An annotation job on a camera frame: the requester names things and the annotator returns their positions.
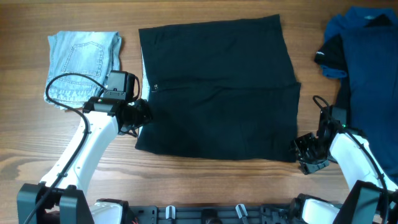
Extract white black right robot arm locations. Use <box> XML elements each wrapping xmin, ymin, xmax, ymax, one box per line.
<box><xmin>288</xmin><ymin>129</ymin><xmax>397</xmax><ymax>223</ymax></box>

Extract folded light blue jeans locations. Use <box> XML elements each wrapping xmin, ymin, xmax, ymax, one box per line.
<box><xmin>47</xmin><ymin>31</ymin><xmax>122</xmax><ymax>108</ymax></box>

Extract black shorts garment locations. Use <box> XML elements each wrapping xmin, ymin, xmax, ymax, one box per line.
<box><xmin>136</xmin><ymin>15</ymin><xmax>301</xmax><ymax>162</ymax></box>

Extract dark blue polo shirt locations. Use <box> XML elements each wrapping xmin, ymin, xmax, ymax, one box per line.
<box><xmin>314</xmin><ymin>6</ymin><xmax>397</xmax><ymax>182</ymax></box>

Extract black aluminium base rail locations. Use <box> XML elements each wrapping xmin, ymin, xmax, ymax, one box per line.
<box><xmin>130</xmin><ymin>204</ymin><xmax>304</xmax><ymax>224</ymax></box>

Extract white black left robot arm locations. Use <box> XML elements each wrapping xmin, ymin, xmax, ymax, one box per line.
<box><xmin>17</xmin><ymin>97</ymin><xmax>152</xmax><ymax>223</ymax></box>

